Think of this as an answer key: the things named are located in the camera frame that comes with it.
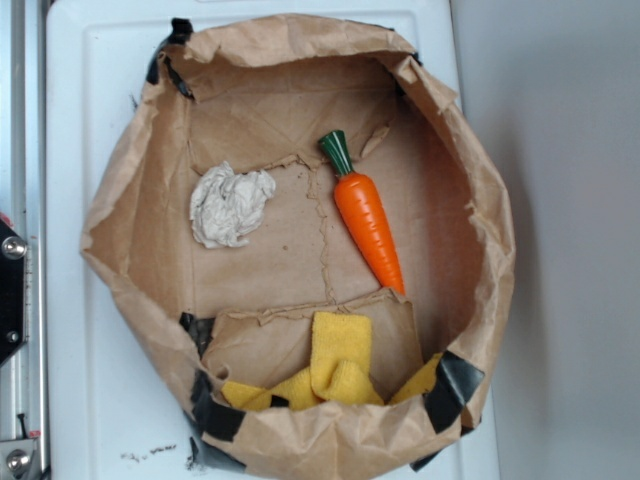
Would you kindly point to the yellow cloth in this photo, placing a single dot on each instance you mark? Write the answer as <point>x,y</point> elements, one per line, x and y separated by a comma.
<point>302,359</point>

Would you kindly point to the metal rail frame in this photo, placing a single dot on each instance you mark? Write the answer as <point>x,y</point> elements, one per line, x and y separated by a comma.
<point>25,452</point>

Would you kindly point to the white paper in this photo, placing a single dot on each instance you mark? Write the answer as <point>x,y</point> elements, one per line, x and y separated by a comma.
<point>226,206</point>

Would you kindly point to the black mounting bracket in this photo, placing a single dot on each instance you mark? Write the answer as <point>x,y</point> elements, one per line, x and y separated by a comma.
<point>13,290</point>

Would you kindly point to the orange toy carrot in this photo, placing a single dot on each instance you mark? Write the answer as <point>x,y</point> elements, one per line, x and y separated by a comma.
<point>360,206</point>

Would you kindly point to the white plastic tray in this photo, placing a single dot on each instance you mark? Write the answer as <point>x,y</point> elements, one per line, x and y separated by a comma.
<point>111,415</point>

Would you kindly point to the brown paper bag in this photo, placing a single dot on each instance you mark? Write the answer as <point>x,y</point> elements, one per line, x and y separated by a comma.
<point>259,95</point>

